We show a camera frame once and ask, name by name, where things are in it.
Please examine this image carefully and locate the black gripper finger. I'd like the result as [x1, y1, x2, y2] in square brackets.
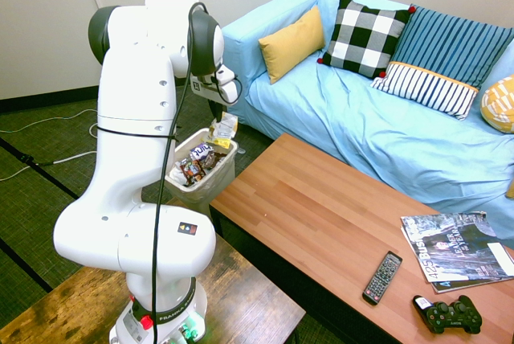
[210, 98, 224, 124]

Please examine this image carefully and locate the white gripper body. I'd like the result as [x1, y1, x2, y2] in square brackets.
[214, 64, 243, 105]

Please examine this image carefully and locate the yellow chip bag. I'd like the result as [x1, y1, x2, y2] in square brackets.
[208, 112, 239, 149]

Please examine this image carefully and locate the grey plastic trash bin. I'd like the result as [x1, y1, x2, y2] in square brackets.
[164, 127, 239, 217]

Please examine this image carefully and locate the blue snack wrapper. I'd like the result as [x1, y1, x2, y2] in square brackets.
[189, 143, 216, 165]

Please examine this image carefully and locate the brown snack wrapper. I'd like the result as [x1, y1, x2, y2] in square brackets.
[176, 158, 208, 186]

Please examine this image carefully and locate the plain yellow pillow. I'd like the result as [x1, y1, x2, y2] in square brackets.
[258, 5, 326, 85]

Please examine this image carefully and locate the light blue sofa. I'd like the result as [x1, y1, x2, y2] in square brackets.
[221, 0, 514, 241]

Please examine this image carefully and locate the black white checked pillow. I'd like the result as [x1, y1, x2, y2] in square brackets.
[316, 0, 418, 80]

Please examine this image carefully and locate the white navy striped pillow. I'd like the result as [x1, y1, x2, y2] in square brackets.
[369, 60, 480, 121]

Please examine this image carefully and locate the blue striped pillow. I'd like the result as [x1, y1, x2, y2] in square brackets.
[391, 5, 514, 90]

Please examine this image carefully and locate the black tv remote control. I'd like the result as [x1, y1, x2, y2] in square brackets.
[362, 250, 404, 306]

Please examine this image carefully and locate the business magazine with dark cover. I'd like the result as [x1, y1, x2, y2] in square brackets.
[400, 211, 514, 284]

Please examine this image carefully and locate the yellow white patterned round pillow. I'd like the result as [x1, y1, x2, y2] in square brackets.
[480, 74, 514, 134]

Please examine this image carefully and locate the small black device with label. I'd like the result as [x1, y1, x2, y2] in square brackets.
[412, 294, 435, 315]

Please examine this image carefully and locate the magazine with white cover edge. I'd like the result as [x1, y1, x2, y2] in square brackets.
[400, 225, 514, 295]

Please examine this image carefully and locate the black game controller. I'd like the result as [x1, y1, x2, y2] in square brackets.
[423, 294, 483, 336]

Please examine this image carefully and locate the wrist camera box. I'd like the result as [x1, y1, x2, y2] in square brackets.
[190, 74, 220, 100]

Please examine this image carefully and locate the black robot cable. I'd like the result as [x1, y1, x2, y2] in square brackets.
[95, 1, 221, 344]

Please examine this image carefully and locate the white floor cable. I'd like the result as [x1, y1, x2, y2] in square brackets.
[0, 149, 98, 182]
[0, 109, 100, 139]

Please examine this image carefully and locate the black floor cable plug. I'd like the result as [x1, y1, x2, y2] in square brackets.
[18, 152, 54, 168]

